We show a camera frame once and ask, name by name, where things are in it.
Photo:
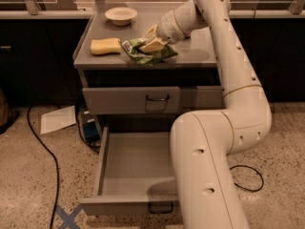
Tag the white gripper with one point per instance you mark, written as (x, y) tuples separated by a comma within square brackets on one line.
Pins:
[(167, 28)]

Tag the green jalapeno chip bag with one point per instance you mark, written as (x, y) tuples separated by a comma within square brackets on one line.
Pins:
[(131, 48)]

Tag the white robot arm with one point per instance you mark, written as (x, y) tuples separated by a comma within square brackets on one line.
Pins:
[(201, 140)]

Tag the closed grey top drawer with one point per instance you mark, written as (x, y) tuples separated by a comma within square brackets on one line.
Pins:
[(151, 100)]

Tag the grey drawer cabinet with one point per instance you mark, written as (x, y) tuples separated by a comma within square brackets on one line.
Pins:
[(193, 66)]

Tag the open grey middle drawer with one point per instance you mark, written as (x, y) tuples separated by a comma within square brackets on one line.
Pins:
[(134, 176)]

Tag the white bowl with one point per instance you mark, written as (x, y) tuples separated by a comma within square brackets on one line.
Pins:
[(121, 16)]

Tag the yellow sponge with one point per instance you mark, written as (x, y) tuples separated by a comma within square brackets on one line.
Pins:
[(105, 46)]

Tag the blue power box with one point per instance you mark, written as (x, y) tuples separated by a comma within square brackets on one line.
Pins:
[(89, 128)]

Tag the white paper sheet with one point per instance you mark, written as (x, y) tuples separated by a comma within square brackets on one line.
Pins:
[(56, 120)]

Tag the blue tape cross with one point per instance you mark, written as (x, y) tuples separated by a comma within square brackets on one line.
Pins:
[(68, 219)]

